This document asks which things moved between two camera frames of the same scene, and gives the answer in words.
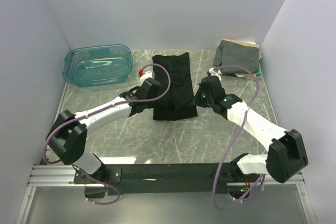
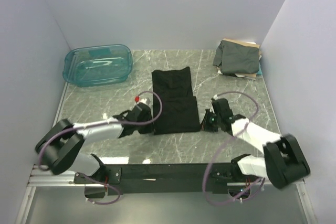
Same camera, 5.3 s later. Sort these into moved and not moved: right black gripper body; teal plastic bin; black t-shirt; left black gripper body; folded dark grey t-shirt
Moved: right black gripper body; left black gripper body; black t-shirt
Not moved: teal plastic bin; folded dark grey t-shirt
